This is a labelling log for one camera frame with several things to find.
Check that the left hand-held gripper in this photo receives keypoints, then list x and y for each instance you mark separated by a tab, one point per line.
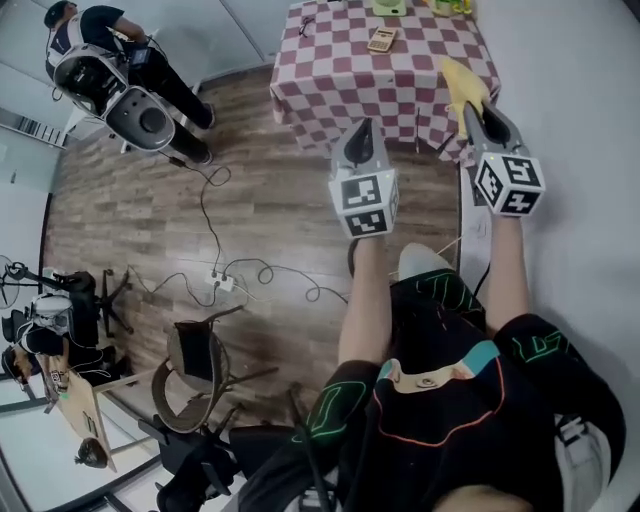
362	200

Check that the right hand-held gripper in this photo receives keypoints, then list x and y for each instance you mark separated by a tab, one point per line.
510	185

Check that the yellow cloth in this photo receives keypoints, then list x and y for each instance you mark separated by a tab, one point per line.
462	82

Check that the beige calculator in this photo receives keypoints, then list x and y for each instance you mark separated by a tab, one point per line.
382	40

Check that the person's right forearm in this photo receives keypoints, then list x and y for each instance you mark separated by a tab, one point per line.
507	275

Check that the person's left forearm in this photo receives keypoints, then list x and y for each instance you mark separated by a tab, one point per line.
367	305

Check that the red white checkered tablecloth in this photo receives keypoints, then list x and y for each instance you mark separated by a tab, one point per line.
340	85

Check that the person's grey trouser leg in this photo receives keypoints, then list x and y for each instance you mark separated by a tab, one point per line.
417	260

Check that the sunflower bouquet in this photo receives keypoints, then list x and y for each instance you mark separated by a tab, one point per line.
450	5

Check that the black eyeglasses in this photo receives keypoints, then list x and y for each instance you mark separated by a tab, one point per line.
306	26

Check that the green round device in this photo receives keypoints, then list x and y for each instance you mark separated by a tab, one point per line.
389	6

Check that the white power strip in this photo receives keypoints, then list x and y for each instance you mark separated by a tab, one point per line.
221	281

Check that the black handheld screen device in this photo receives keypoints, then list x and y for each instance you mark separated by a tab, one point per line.
140	56

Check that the person's black printed clothing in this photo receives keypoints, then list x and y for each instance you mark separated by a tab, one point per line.
450	425

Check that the black standing fan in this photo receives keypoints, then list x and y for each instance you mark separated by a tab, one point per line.
7	280

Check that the wooden table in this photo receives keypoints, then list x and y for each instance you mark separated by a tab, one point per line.
80	405

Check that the black framed glass partition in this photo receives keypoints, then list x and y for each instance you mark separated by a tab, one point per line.
30	480

